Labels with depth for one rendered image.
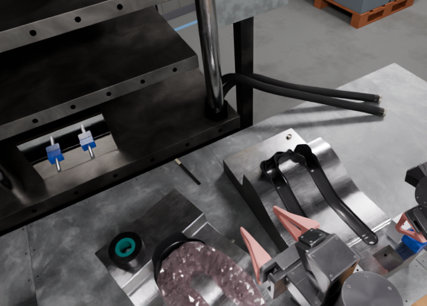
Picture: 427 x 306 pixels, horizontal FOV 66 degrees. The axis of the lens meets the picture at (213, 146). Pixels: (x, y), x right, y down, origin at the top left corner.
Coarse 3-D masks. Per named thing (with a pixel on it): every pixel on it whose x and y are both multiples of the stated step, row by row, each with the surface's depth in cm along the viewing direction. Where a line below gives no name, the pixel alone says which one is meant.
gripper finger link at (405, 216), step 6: (408, 210) 68; (402, 216) 69; (408, 216) 67; (402, 222) 70; (408, 222) 68; (414, 222) 67; (396, 228) 74; (414, 228) 67; (420, 228) 66; (408, 234) 71; (414, 234) 68; (420, 234) 67; (420, 240) 66
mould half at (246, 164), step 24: (264, 144) 105; (288, 144) 104; (312, 144) 94; (240, 168) 99; (288, 168) 89; (336, 168) 90; (240, 192) 99; (264, 192) 85; (312, 192) 87; (336, 192) 88; (360, 192) 88; (264, 216) 87; (312, 216) 84; (336, 216) 83; (360, 216) 83; (384, 216) 82; (288, 240) 80; (360, 240) 78; (384, 240) 78; (360, 264) 74; (408, 264) 81
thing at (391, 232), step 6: (396, 216) 75; (390, 222) 75; (396, 222) 74; (390, 228) 76; (402, 228) 73; (408, 228) 73; (390, 234) 77; (396, 234) 75; (402, 234) 73; (396, 240) 75; (402, 240) 74; (408, 240) 73; (414, 240) 72; (408, 246) 73; (414, 246) 72; (420, 246) 71; (426, 246) 71; (414, 252) 72
